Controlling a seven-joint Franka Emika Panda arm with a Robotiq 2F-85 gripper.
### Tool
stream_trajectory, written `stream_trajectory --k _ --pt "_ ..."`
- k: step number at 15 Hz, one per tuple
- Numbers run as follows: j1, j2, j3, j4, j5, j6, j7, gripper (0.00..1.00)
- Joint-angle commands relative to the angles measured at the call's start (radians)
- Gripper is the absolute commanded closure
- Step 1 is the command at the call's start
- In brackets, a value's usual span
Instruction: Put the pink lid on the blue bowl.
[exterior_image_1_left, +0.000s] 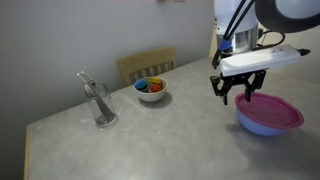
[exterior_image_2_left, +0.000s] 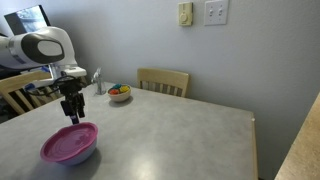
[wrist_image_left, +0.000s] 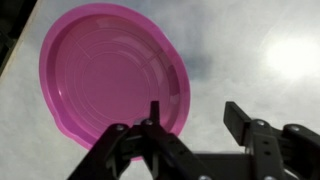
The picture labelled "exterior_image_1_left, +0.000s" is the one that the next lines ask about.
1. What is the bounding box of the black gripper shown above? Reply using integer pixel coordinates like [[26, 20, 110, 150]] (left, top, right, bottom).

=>
[[209, 68, 268, 107]]

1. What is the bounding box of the pink plastic bowl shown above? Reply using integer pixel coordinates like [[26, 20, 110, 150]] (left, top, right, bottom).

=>
[[234, 92, 305, 130]]

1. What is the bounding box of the blue plastic bowl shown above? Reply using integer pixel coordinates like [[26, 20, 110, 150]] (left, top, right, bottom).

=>
[[236, 109, 288, 137]]

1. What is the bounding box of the white ceramic bowl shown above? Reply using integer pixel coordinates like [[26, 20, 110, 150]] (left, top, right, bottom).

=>
[[133, 76, 169, 103]]

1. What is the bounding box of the red toy piece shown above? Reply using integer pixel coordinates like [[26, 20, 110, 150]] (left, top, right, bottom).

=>
[[148, 83, 163, 94]]

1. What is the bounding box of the yellow toy piece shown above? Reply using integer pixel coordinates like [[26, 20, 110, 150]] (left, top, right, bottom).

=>
[[147, 77, 163, 86]]

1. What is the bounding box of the blue toy piece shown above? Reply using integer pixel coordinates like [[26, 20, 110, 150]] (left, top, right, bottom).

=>
[[133, 78, 150, 92]]

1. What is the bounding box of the wooden chair with slats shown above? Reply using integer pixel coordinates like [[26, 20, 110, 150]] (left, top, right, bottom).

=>
[[116, 46, 177, 87]]

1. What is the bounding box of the clear glass jar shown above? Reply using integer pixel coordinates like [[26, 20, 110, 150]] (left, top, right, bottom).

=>
[[84, 83, 118, 128]]

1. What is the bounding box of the glass cup with utensil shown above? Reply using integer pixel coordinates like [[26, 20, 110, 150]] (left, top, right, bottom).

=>
[[76, 71, 114, 121]]

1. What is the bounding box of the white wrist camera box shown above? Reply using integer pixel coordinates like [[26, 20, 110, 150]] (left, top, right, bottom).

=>
[[219, 44, 303, 78]]

